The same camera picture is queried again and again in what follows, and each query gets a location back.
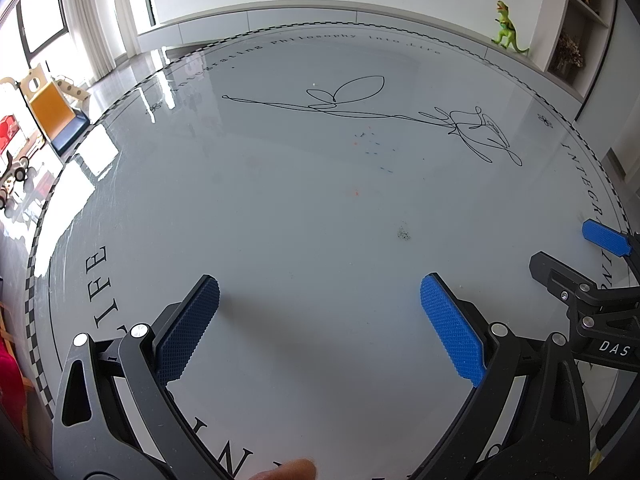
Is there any red toy box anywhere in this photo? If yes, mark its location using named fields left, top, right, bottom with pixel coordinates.
left=0, top=115, right=23, bottom=156

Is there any person's left hand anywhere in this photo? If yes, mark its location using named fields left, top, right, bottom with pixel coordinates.
left=245, top=445, right=318, bottom=480

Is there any white shelf unit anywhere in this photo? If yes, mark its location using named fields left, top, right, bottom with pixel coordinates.
left=542, top=0, right=618, bottom=101

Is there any wooden toy car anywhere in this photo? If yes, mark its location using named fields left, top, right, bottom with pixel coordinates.
left=0, top=152, right=36, bottom=211

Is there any dried flower bunch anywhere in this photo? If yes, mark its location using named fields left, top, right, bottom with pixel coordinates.
left=555, top=32, right=585, bottom=73

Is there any wooden toy chair yellow seat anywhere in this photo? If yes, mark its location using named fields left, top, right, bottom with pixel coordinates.
left=17, top=64, right=92, bottom=156

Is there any red cloth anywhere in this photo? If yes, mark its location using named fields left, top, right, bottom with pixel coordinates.
left=0, top=337, right=28, bottom=413

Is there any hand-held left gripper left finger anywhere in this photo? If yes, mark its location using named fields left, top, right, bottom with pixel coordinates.
left=52, top=274, right=236, bottom=480

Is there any window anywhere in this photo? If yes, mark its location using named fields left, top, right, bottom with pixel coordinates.
left=17, top=0, right=71, bottom=58

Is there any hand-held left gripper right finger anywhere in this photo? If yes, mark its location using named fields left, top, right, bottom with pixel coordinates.
left=419, top=273, right=593, bottom=480

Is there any wooden spotted toy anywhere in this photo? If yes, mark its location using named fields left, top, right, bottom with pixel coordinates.
left=52, top=75, right=91, bottom=108

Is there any green dinosaur toy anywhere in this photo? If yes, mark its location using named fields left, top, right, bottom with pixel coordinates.
left=491, top=0, right=530, bottom=55

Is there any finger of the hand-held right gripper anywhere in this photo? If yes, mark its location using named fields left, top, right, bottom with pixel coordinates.
left=582, top=219, right=640, bottom=257
left=529, top=251, right=640, bottom=321

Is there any white curtain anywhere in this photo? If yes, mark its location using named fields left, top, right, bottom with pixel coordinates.
left=60, top=0, right=151, bottom=86

